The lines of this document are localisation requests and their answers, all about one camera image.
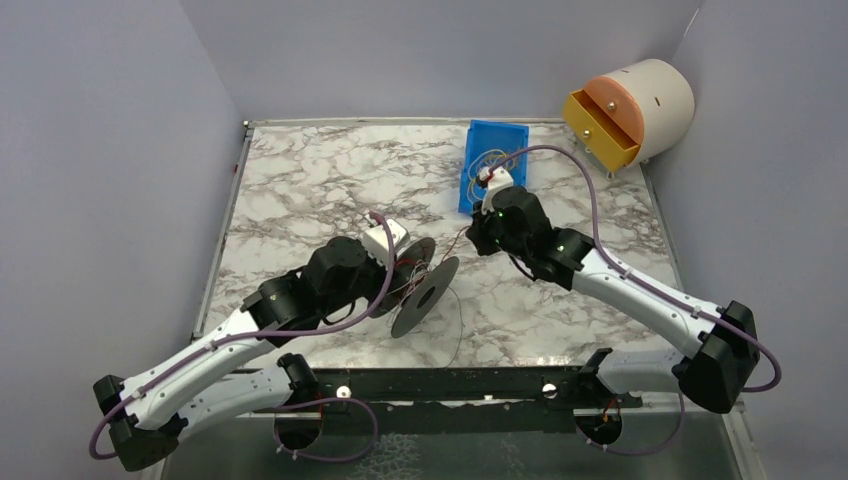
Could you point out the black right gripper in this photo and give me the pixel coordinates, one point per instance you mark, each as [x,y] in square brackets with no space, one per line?
[478,232]

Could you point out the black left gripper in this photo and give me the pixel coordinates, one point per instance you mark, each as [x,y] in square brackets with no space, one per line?
[389,285]

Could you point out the dark grey perforated spool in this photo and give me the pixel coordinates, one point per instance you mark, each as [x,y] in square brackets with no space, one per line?
[417,285]

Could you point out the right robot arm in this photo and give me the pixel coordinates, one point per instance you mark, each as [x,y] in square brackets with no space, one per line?
[712,354]

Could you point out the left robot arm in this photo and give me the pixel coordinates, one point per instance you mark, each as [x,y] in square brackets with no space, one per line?
[145,416]

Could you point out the blue plastic bin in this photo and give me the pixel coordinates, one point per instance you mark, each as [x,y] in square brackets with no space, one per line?
[486,143]

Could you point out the round cream drawer cabinet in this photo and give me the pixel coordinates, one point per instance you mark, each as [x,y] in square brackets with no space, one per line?
[627,116]

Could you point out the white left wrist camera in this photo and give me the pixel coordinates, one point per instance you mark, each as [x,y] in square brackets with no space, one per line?
[376,241]

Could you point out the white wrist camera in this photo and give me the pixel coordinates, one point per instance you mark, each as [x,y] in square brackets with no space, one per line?
[376,241]
[492,180]

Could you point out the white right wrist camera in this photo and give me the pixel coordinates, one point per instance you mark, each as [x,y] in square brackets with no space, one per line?
[492,180]

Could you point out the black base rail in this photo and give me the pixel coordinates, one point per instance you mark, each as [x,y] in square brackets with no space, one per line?
[421,401]

